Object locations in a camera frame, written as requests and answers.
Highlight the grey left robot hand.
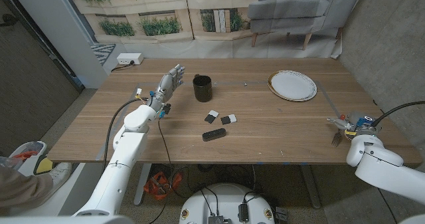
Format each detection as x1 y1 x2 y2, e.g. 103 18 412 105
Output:
151 64 186 112

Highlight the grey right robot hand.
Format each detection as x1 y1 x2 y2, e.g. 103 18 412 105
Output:
327 110 383 140

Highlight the black cup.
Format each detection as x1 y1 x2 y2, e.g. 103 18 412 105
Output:
192 73 213 103

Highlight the black TV remote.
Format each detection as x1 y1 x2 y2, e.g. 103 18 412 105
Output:
202 128 227 142

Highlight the white paper plate gold rim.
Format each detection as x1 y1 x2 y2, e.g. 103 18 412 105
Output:
267 70 318 102

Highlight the white power strip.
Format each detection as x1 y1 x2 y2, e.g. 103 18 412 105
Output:
116 53 145 66

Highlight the black and white card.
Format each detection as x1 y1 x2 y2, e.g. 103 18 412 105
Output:
204 110 220 124
220 114 238 126

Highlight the printed room backdrop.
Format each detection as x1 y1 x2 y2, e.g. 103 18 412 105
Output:
64 0 368 59

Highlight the grey table leg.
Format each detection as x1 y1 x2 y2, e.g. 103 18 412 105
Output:
300 164 322 209

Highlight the orange tool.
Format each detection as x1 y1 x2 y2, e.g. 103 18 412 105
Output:
143 170 183 200

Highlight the white table leg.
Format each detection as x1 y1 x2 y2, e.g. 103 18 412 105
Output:
133 163 153 206

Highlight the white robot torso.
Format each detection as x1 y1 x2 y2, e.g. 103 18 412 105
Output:
178 183 276 224

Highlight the white shoe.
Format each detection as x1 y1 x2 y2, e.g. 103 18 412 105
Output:
46 162 72 188

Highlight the black box on torso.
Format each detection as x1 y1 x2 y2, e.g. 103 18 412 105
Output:
237 203 250 223

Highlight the yellow object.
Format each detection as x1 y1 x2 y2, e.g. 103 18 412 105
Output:
35 156 54 175

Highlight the white bin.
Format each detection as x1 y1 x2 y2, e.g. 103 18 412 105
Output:
8 140 48 175

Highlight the person in brown clothes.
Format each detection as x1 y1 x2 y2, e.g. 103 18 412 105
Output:
0 156 54 215

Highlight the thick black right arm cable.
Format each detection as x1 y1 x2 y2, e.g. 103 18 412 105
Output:
371 100 425 128

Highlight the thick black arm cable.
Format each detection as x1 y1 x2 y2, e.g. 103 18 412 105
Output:
371 100 425 128
102 98 147 171

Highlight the black power strip cable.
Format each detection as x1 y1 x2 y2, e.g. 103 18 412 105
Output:
111 60 135 72

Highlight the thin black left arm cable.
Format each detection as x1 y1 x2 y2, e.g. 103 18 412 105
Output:
147 117 175 224

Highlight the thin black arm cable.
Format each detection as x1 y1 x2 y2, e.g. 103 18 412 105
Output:
377 187 399 224
147 117 175 224

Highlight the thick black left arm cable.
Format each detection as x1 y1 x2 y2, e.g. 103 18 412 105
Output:
102 98 147 171

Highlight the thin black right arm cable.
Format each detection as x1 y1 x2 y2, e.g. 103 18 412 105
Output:
377 187 399 224

